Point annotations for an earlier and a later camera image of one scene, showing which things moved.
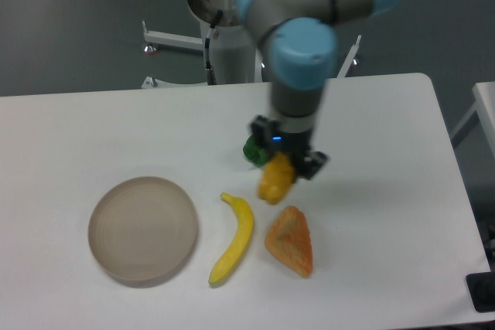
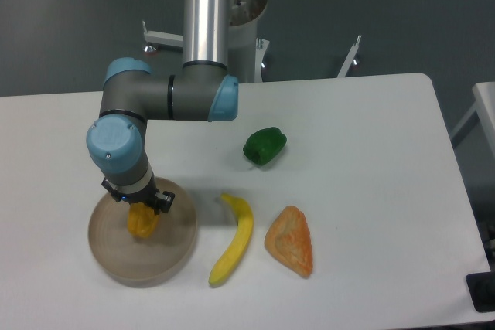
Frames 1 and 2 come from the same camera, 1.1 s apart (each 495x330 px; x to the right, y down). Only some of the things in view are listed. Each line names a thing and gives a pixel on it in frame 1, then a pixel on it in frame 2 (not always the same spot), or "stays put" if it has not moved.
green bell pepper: (256, 154) stays put
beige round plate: (143, 229) stays put
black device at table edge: (481, 287) stays put
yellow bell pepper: (276, 178) -> (142, 220)
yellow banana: (245, 225) stays put
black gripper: (297, 145) -> (146, 195)
